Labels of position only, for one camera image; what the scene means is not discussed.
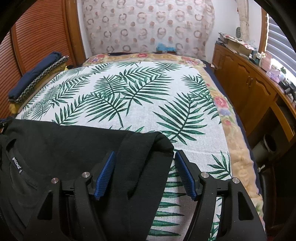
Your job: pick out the floral cloth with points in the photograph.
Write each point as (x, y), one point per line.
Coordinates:
(231, 37)

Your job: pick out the grey round bin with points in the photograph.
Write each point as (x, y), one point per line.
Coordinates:
(266, 144)

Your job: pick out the bottle with green cap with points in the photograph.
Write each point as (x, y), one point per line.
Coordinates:
(283, 71)

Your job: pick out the grey window blind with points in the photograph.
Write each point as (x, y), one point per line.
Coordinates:
(279, 39)

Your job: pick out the small black tripod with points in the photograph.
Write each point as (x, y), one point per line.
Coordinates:
(290, 89)

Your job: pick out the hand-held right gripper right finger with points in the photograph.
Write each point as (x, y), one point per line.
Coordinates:
(185, 176)

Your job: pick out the leaf printed cloth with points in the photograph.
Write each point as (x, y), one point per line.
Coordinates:
(143, 97)

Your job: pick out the pink bottle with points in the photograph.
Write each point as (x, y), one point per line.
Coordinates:
(266, 60)

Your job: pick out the cardboard box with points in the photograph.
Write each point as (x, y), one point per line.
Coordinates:
(240, 48)

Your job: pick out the blue packet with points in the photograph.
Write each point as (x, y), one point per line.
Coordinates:
(165, 48)

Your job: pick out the bed with leaf-print cover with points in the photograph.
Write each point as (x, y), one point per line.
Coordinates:
(240, 157)

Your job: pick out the tied floral curtain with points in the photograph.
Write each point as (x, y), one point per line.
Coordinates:
(244, 20)

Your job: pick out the wooden sideboard cabinet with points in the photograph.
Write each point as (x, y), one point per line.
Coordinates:
(240, 76)

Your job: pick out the wooden window frame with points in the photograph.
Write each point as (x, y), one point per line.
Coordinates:
(262, 34)

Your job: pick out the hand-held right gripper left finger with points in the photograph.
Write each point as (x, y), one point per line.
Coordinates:
(105, 178)

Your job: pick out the folded navy patterned clothes stack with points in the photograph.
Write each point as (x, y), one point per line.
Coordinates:
(49, 71)

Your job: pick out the circle patterned curtain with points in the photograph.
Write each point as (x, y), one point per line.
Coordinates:
(143, 27)

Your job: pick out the small desk fan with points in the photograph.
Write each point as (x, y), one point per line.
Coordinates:
(238, 32)

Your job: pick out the purple plastic bag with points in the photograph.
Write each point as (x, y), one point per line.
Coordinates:
(274, 74)

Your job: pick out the black t-shirt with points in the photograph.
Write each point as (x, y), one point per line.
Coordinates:
(69, 148)

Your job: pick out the wooden louvered wardrobe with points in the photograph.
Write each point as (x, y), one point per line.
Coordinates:
(41, 30)

